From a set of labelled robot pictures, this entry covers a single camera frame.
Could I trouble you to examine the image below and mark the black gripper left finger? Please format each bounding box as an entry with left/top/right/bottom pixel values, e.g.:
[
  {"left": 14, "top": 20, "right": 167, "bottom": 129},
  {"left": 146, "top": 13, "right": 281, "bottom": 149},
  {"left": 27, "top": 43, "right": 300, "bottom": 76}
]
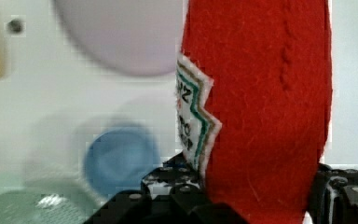
[{"left": 83, "top": 153, "right": 249, "bottom": 224}]

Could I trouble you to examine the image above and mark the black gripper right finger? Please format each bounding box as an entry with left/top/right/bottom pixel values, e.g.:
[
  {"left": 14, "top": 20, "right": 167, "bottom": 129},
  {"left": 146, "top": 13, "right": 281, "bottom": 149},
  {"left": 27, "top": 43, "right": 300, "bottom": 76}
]
[{"left": 307, "top": 163, "right": 358, "bottom": 224}]

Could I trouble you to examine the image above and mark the red plush ketchup bottle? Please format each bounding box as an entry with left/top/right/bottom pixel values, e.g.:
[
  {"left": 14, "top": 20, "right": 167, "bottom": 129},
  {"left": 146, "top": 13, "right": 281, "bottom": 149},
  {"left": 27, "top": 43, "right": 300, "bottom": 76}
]
[{"left": 176, "top": 0, "right": 332, "bottom": 224}]

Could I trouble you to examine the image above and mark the blue plastic bowl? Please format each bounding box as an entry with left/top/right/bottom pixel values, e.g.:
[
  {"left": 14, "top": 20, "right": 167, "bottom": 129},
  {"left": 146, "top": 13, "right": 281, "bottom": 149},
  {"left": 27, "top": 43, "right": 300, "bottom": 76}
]
[{"left": 83, "top": 126, "right": 160, "bottom": 198}]

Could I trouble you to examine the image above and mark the lavender round plate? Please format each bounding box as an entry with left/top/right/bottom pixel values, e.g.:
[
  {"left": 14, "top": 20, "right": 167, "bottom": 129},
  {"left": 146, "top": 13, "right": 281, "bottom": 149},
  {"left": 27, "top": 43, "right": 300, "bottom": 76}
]
[{"left": 53, "top": 0, "right": 188, "bottom": 77}]

